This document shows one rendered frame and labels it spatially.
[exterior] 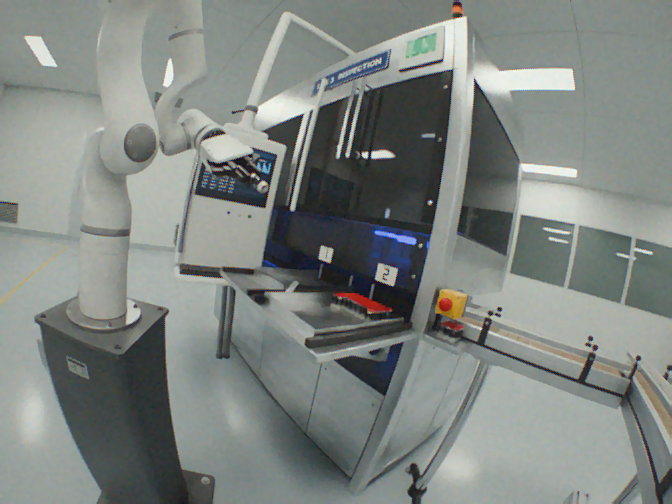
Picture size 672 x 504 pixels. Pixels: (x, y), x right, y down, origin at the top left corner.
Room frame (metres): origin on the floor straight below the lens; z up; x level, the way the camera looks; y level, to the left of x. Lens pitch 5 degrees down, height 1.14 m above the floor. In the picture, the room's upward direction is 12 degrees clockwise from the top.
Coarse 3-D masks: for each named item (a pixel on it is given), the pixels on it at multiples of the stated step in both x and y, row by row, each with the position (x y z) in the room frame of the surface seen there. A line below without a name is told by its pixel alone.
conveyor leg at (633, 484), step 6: (636, 474) 0.09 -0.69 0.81; (630, 480) 0.09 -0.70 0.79; (636, 480) 0.08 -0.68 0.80; (630, 486) 0.08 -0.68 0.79; (636, 486) 0.07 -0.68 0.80; (624, 492) 0.08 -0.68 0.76; (630, 492) 0.07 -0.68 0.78; (636, 492) 0.06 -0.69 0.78; (618, 498) 0.08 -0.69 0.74; (624, 498) 0.07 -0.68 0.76; (630, 498) 0.06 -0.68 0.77; (636, 498) 0.05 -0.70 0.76
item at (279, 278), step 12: (264, 276) 0.99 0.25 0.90; (276, 276) 1.11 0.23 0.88; (288, 276) 1.16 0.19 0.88; (300, 276) 1.22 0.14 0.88; (312, 276) 1.27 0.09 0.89; (276, 288) 0.90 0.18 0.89; (300, 288) 0.92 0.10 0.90; (312, 288) 0.95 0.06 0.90; (324, 288) 0.99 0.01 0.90; (336, 288) 1.03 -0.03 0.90; (348, 288) 1.07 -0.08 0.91
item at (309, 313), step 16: (272, 304) 0.69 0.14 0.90; (288, 304) 0.77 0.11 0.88; (304, 304) 0.81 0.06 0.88; (320, 304) 0.84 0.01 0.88; (288, 320) 0.62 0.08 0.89; (304, 320) 0.67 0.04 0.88; (320, 320) 0.69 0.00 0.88; (336, 320) 0.72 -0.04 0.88; (352, 320) 0.75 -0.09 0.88; (384, 320) 0.70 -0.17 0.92; (400, 320) 0.75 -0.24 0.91; (304, 336) 0.56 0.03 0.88
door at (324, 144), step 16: (320, 112) 1.38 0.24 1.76; (336, 112) 1.27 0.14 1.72; (352, 112) 1.17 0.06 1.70; (320, 128) 1.35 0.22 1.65; (336, 128) 1.25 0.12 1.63; (304, 144) 1.45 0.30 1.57; (320, 144) 1.32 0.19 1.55; (336, 144) 1.22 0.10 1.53; (320, 160) 1.30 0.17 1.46; (336, 160) 1.20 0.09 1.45; (352, 160) 1.12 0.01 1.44; (304, 176) 1.39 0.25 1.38; (320, 176) 1.28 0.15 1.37; (336, 176) 1.18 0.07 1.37; (304, 192) 1.36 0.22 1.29; (320, 192) 1.25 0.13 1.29; (336, 192) 1.17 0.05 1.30; (320, 208) 1.23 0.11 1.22; (336, 208) 1.15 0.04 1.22
